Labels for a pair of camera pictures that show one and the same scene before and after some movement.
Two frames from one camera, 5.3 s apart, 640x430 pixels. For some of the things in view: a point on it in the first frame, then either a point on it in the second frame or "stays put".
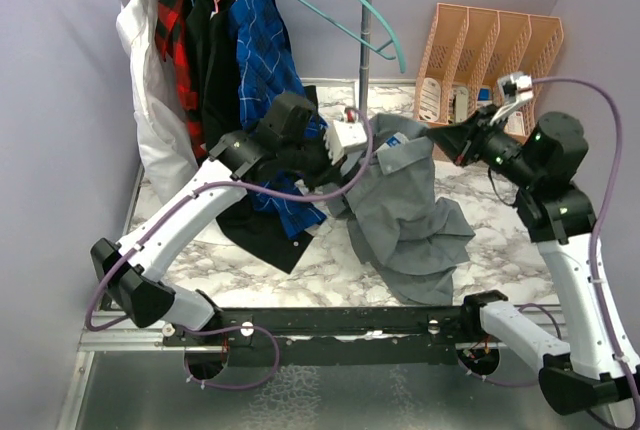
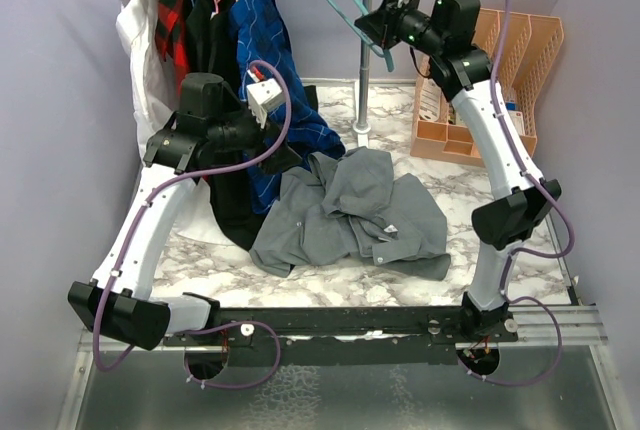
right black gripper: x=461 y=140 → x=380 y=24
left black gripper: x=329 y=174 → x=260 y=146
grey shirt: x=398 y=217 → x=351 y=208
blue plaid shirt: x=267 y=66 stays put
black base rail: x=327 y=336 stays put
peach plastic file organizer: x=470 y=50 stays put
